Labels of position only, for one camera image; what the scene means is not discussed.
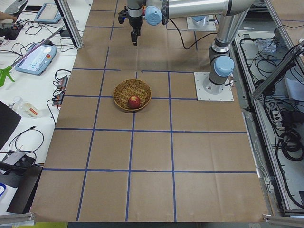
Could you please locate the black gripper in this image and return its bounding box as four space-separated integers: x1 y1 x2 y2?
118 6 143 46

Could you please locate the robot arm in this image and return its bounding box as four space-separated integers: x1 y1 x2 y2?
118 0 253 88

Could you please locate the woven wicker basket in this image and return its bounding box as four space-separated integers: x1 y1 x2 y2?
113 79 152 113

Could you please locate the dark red apple in basket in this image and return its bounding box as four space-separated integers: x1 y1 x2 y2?
128 95 141 109

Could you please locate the far teach pendant tablet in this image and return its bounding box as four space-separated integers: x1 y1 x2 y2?
34 3 61 24

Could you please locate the teach pendant tablet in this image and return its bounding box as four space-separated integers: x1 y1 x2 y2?
15 44 57 75
34 3 61 24

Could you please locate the near teach pendant tablet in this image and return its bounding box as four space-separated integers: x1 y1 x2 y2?
15 44 57 75

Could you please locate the clear plastic bottle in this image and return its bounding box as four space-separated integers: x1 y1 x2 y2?
13 96 39 118

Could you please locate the green grabber tool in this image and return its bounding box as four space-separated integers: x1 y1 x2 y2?
0 25 66 87

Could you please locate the black laptop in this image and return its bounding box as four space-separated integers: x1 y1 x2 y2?
0 102 21 149

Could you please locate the black braided left cable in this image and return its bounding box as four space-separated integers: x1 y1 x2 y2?
166 18 219 50

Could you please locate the aluminium frame post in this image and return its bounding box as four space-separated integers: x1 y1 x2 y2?
54 0 84 49

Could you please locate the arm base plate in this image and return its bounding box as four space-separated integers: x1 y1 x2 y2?
187 15 217 32
194 72 234 102

